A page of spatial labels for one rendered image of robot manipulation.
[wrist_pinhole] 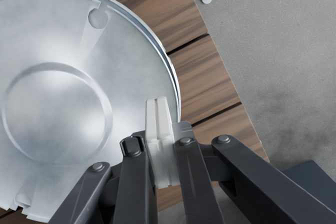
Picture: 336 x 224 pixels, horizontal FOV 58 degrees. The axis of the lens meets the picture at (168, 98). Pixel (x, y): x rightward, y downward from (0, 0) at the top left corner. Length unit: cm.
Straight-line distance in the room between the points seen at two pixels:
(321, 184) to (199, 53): 52
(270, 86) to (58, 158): 53
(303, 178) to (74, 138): 59
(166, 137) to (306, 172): 70
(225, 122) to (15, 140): 26
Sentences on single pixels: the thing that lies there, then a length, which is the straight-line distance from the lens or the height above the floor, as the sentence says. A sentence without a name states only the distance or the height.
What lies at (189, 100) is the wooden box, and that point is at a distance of 38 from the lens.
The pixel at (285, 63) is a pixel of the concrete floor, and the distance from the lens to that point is 77.
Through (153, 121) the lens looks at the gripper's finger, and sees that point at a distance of 18.
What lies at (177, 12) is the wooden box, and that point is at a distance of 36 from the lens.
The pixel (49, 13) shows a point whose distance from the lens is 37.
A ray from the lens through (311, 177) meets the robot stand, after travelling 82.
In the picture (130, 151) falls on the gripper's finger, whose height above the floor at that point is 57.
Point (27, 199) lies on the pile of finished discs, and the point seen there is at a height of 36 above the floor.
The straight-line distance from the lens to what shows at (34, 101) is 38.
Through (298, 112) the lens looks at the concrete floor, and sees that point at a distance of 81.
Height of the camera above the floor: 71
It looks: 74 degrees down
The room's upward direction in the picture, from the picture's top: 180 degrees clockwise
